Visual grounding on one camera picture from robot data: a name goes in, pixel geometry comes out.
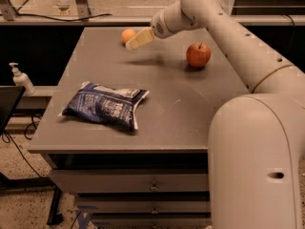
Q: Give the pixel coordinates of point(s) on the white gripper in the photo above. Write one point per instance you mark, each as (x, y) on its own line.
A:
(157, 27)

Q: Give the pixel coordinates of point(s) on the orange fruit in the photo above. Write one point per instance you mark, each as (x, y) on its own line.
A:
(127, 35)

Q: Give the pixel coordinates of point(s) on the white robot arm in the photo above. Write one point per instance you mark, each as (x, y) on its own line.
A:
(256, 140)

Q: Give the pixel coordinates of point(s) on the red apple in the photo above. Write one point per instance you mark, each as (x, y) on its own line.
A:
(198, 55)

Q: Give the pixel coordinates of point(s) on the blue chip bag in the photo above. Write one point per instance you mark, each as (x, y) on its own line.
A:
(100, 104)

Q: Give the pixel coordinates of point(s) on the white pump bottle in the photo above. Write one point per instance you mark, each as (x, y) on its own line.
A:
(21, 79)

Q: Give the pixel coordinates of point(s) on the grey drawer cabinet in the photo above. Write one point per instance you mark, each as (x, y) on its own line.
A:
(126, 132)

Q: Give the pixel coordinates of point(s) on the black side table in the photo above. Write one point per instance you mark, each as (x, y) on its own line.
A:
(10, 97)

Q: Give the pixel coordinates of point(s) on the grey metal rail frame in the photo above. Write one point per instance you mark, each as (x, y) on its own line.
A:
(247, 12)

